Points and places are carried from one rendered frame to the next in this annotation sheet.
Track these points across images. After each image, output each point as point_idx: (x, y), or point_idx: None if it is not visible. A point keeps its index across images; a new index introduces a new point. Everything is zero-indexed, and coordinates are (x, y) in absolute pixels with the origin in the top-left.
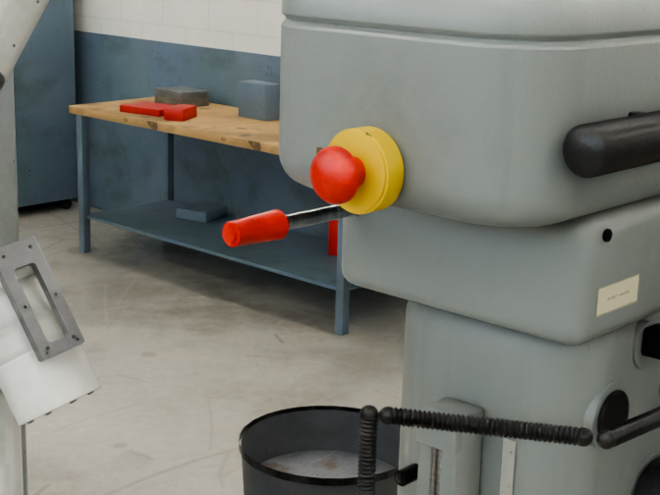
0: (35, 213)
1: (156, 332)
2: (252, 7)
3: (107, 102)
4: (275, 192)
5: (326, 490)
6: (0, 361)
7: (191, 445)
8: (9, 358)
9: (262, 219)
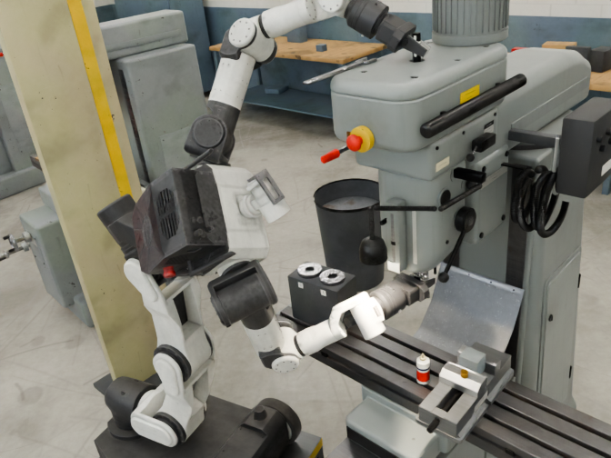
0: None
1: (265, 149)
2: None
3: None
4: (309, 75)
5: (351, 214)
6: (261, 205)
7: (289, 198)
8: (264, 204)
9: (332, 153)
